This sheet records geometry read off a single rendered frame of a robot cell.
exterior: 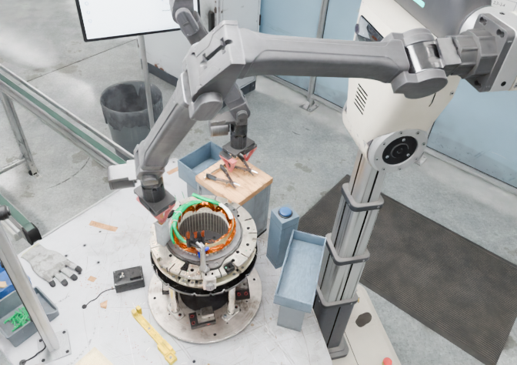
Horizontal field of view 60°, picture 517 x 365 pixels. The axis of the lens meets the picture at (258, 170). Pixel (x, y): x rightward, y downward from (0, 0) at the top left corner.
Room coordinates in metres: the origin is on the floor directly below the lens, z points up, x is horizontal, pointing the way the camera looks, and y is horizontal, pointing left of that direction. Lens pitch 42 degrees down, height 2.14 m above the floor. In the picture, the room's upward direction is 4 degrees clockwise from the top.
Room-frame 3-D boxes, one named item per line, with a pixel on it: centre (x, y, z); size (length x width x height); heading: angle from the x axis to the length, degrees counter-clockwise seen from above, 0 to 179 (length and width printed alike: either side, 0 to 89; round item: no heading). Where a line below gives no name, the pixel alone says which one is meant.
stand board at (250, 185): (1.17, 0.08, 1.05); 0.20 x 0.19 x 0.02; 51
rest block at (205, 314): (0.76, 0.13, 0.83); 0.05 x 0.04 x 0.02; 110
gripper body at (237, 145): (1.21, 0.08, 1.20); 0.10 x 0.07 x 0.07; 142
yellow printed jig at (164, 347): (0.70, 0.29, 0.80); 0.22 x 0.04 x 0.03; 47
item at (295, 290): (0.81, -0.15, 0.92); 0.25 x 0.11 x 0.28; 168
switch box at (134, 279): (0.89, 0.42, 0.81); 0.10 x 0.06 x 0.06; 110
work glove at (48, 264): (0.94, 0.71, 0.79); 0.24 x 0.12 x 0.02; 53
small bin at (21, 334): (0.72, 0.70, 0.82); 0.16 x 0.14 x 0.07; 143
